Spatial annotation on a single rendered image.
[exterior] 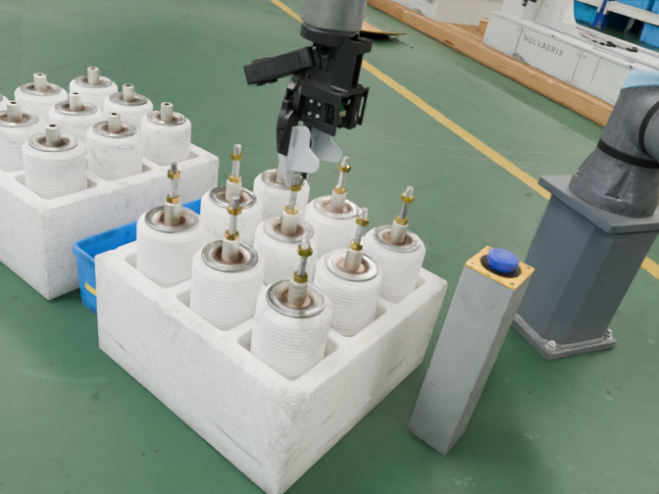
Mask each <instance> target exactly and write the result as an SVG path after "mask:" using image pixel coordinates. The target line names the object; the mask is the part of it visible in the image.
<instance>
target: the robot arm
mask: <svg viewBox="0 0 659 494"><path fill-rule="evenodd" d="M366 5H367V0H302V8H301V15H300V19H301V20H302V22H303V23H301V29H300V35H301V36H302V37H303V38H305V39H307V40H310V41H312V42H313V45H312V46H306V47H303V48H299V49H296V50H293V51H290V52H287V53H284V54H280V55H277V56H274V57H266V58H263V57H262V58H259V59H257V60H254V61H251V64H250V65H246V66H243V68H244V72H245V76H246V80H247V84H248V85H249V84H257V86H261V85H266V86H267V85H270V84H271V83H274V82H278V79H279V78H282V77H286V76H289V75H291V81H290V82H289V83H288V85H287V87H286V90H285V95H284V97H283V99H282V102H281V109H280V112H279V118H278V122H277V151H278V153H279V164H280V168H281V172H282V176H283V179H284V182H285V185H286V186H287V187H291V185H292V181H293V176H294V172H301V174H302V177H303V179H308V177H309V174H310V173H315V172H316V171H317V170H318V169H319V166H320V161H325V162H335V163H336V162H338V161H340V159H341V156H342V152H341V150H340V148H339V147H338V146H337V145H336V144H335V143H334V142H333V141H332V140H331V138H330V136H335V133H336V128H337V127H338V128H339V129H341V128H343V127H344V128H347V129H349V130H350V129H352V128H355V127H356V125H357V124H358V125H362V122H363V118H364V113H365V109H366V104H367V99H368V94H369V89H370V86H367V85H364V84H361V83H358V82H359V76H360V71H361V67H362V62H363V57H364V54H365V53H370V52H371V49H372V44H373V40H370V39H367V38H363V37H360V36H359V32H358V31H360V30H361V29H362V25H363V20H364V16H365V10H366ZM293 74H294V75H293ZM362 97H364V101H363V106H362V111H361V116H359V111H360V106H361V101H362ZM300 121H301V122H304V123H303V124H302V125H298V122H300ZM569 187H570V189H571V190H572V192H573V193H574V194H575V195H577V196H578V197H579V198H581V199H582V200H584V201H585V202H586V203H588V204H590V205H592V206H594V207H596V208H599V209H601V210H604V211H606V212H609V213H613V214H616V215H620V216H624V217H630V218H648V217H651V216H652V215H653V214H654V212H655V210H656V208H657V206H658V204H659V71H655V70H649V69H635V70H633V71H631V72H630V73H629V75H628V77H627V79H626V81H625V83H624V85H623V86H622V87H621V88H620V94H619V96H618V98H617V101H616V103H615V105H614V108H613V110H612V112H611V114H610V117H609V119H608V121H607V123H606V125H605V127H604V129H603V132H602V134H601V136H600V139H599V141H598V143H597V145H596V147H595V149H594V150H593V151H592V153H591V154H590V155H589V156H588V157H587V158H586V159H585V160H584V162H583V163H582V164H581V165H580V166H579V168H578V169H577V170H576V171H575V172H574V174H573V176H572V178H571V181H570V183H569Z"/></svg>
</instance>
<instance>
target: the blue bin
mask: <svg viewBox="0 0 659 494"><path fill-rule="evenodd" d="M201 200H202V198H199V199H196V200H193V201H190V202H187V203H185V204H182V205H181V206H183V207H186V208H188V209H191V210H192V211H194V212H195V213H196V214H198V215H199V216H200V213H201ZM137 221H138V220H137ZM137 221H134V222H129V223H126V224H123V225H120V226H117V227H115V228H112V229H109V230H106V231H103V232H100V233H97V234H94V235H91V236H89V237H86V238H83V239H81V240H78V241H76V242H75V243H74V244H73V253H74V254H75V256H76V265H77V272H78V280H79V288H80V295H81V302H82V304H83V305H84V306H85V307H87V308H88V309H89V310H90V311H92V312H93V313H94V314H95V315H96V316H98V314H97V293H96V272H95V256H97V255H99V254H102V253H105V252H107V251H110V250H112V251H114V250H116V249H117V248H119V247H121V246H124V245H126V244H129V243H131V242H134V241H136V240H137Z"/></svg>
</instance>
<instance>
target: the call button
mask: <svg viewBox="0 0 659 494"><path fill-rule="evenodd" d="M487 259H488V263H489V265H490V266H491V267H492V268H494V269H495V270H497V271H499V272H511V271H512V270H515V269H516V268H517V267H518V265H519V263H520V260H519V258H518V257H517V256H516V255H515V254H513V253H512V252H510V251H508V250H505V249H499V248H496V249H491V250H489V252H488V254H487Z"/></svg>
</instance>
